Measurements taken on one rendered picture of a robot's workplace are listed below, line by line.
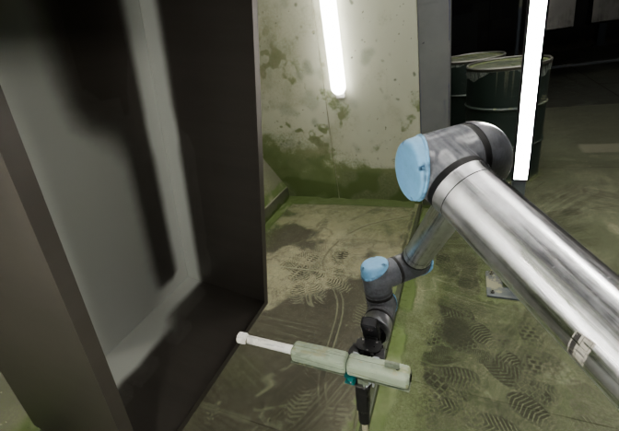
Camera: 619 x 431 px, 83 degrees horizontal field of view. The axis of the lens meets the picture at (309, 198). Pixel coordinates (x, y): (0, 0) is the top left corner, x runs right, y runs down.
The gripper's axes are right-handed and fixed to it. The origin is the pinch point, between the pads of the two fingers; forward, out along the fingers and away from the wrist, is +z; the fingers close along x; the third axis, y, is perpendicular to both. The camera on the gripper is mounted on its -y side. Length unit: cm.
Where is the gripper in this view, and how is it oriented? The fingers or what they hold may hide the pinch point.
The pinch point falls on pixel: (359, 378)
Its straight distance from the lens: 100.1
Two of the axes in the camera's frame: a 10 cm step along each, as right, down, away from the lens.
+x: -9.3, -0.7, 3.6
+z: -3.6, 3.4, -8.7
